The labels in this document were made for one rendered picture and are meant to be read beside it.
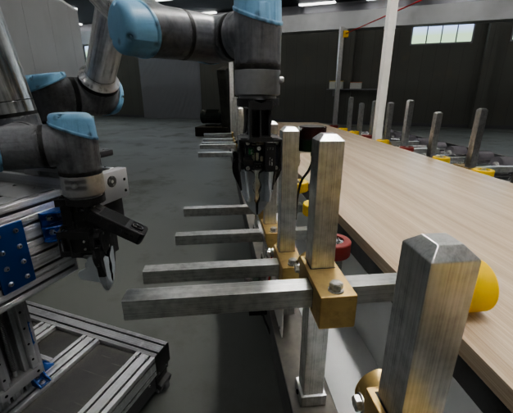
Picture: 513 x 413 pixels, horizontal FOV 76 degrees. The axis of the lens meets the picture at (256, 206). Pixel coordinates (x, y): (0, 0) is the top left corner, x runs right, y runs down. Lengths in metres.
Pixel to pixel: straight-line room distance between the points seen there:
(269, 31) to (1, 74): 0.50
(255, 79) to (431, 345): 0.42
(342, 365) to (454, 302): 0.63
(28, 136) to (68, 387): 1.05
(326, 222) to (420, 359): 0.25
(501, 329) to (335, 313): 0.25
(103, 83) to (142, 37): 0.60
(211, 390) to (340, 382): 0.90
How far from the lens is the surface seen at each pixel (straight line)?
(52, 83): 1.13
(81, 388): 1.49
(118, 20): 0.56
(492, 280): 0.59
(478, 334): 0.58
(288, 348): 0.77
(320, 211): 0.47
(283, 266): 0.71
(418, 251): 0.25
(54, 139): 0.67
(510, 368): 0.55
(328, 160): 0.45
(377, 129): 2.51
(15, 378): 1.40
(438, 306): 0.26
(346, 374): 0.85
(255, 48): 0.55
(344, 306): 0.46
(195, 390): 1.65
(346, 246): 0.74
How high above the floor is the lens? 1.22
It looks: 19 degrees down
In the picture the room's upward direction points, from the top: straight up
